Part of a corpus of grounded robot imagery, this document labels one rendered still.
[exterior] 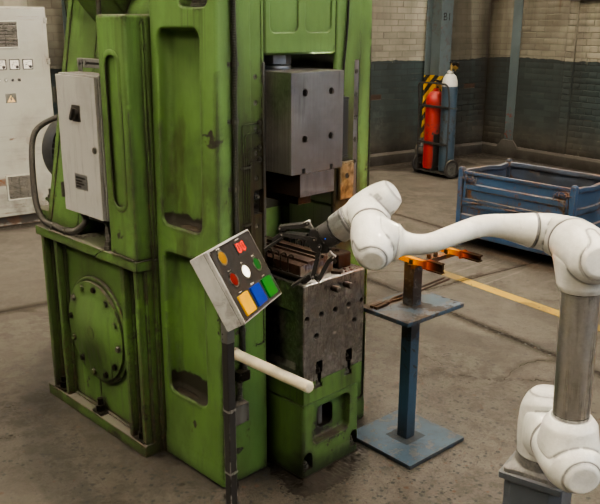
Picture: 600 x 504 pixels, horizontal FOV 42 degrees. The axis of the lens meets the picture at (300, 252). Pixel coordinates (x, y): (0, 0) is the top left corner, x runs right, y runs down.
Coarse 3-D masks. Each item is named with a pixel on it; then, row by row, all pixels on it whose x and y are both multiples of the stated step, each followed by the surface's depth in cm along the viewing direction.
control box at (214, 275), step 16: (240, 240) 285; (208, 256) 264; (240, 256) 281; (256, 256) 291; (208, 272) 265; (224, 272) 267; (240, 272) 276; (256, 272) 286; (208, 288) 267; (224, 288) 265; (240, 288) 272; (224, 304) 266; (240, 304) 268; (256, 304) 277; (224, 320) 268; (240, 320) 266
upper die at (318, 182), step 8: (272, 176) 323; (280, 176) 320; (288, 176) 316; (296, 176) 313; (304, 176) 313; (312, 176) 316; (320, 176) 320; (328, 176) 323; (272, 184) 324; (280, 184) 321; (288, 184) 317; (296, 184) 314; (304, 184) 314; (312, 184) 317; (320, 184) 321; (328, 184) 324; (280, 192) 322; (288, 192) 318; (296, 192) 315; (304, 192) 315; (312, 192) 318; (320, 192) 322
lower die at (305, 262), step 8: (272, 248) 344; (280, 248) 343; (288, 248) 340; (304, 248) 343; (272, 256) 336; (296, 256) 332; (304, 256) 332; (312, 256) 330; (272, 264) 334; (296, 264) 325; (304, 264) 325; (312, 264) 327; (320, 264) 331; (296, 272) 324; (304, 272) 325
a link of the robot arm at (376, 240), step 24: (360, 216) 206; (384, 216) 206; (480, 216) 217; (504, 216) 217; (528, 216) 217; (360, 240) 199; (384, 240) 198; (408, 240) 203; (432, 240) 205; (456, 240) 210; (528, 240) 217; (360, 264) 201; (384, 264) 199
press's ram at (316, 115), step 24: (288, 72) 298; (312, 72) 304; (336, 72) 314; (288, 96) 300; (312, 96) 307; (336, 96) 317; (288, 120) 303; (312, 120) 310; (336, 120) 320; (288, 144) 305; (312, 144) 313; (336, 144) 323; (288, 168) 308; (312, 168) 315
